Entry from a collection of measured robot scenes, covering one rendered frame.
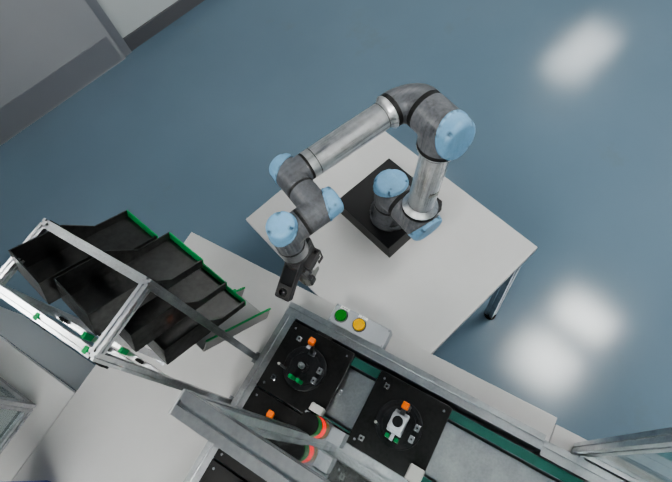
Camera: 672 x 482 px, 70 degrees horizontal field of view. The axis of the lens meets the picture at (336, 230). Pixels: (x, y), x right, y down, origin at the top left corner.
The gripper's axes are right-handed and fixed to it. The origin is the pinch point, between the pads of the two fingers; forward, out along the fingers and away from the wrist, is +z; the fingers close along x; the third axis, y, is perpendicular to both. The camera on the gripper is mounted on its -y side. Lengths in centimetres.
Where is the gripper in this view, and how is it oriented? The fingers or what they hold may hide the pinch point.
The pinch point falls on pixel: (306, 284)
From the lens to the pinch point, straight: 140.9
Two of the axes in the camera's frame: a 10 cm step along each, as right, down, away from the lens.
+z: 1.5, 4.4, 8.8
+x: -8.6, -3.8, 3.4
